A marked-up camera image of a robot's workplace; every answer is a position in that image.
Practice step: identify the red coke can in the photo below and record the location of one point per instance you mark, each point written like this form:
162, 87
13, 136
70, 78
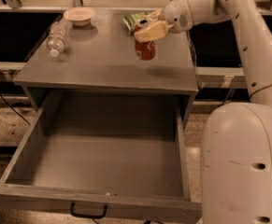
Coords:
144, 50

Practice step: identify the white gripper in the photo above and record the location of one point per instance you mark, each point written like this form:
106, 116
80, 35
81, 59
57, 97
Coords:
177, 15

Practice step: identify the metal rail frame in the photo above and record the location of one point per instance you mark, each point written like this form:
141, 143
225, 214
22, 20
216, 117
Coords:
222, 76

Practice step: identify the green chip bag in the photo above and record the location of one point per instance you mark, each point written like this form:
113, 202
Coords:
130, 20

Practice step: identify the white paper bowl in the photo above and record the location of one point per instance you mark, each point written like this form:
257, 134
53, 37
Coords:
79, 16

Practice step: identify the clear plastic water bottle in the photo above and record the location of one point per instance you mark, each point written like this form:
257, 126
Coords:
57, 37

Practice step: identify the black drawer handle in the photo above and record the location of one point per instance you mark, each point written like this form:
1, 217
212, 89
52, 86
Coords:
87, 212

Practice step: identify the open grey top drawer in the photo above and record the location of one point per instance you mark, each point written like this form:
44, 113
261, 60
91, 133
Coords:
137, 174

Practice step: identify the grey cabinet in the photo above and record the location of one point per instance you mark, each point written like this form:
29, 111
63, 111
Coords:
100, 85

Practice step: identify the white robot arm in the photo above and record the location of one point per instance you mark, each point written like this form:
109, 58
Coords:
236, 153

